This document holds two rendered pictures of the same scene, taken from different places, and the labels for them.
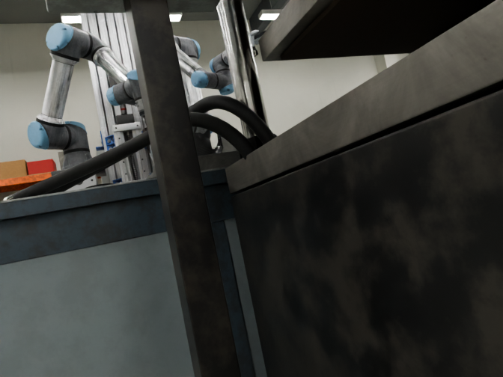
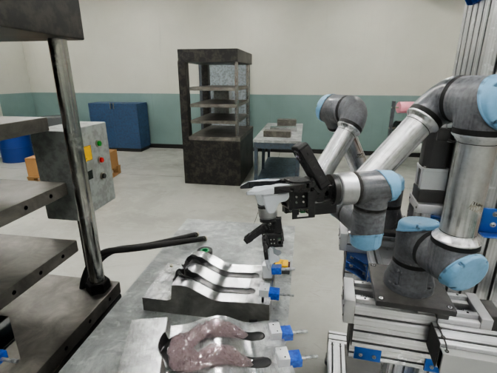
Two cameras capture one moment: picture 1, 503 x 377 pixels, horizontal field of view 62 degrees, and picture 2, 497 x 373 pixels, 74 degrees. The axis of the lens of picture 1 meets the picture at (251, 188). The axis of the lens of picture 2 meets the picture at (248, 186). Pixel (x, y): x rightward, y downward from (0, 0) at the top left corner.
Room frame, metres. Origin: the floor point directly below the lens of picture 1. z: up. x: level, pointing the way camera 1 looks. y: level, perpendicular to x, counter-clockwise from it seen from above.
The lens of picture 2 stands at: (2.14, -0.76, 1.68)
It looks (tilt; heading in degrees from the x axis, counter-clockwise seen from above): 18 degrees down; 121
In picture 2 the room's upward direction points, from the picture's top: straight up
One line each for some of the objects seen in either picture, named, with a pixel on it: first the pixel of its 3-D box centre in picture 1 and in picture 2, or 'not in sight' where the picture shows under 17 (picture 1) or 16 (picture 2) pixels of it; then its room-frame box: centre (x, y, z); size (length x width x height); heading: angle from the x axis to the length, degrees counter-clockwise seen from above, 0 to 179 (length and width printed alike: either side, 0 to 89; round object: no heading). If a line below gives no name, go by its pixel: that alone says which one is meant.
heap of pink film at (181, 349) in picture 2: not in sight; (209, 343); (1.61, -0.12, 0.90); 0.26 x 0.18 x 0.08; 39
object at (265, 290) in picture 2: not in sight; (276, 293); (1.67, 0.22, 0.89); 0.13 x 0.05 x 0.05; 22
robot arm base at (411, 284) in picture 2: not in sight; (410, 271); (2.10, 0.30, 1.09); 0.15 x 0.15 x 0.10
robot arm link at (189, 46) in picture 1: (191, 87); (466, 188); (2.20, 0.20, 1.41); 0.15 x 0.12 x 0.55; 134
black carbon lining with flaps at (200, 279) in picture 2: (194, 153); (215, 274); (1.42, 0.17, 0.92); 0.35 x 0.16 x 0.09; 22
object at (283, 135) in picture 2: not in sight; (281, 149); (-0.34, 4.42, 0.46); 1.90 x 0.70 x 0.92; 112
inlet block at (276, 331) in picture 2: not in sight; (288, 332); (1.78, 0.09, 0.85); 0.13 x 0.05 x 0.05; 39
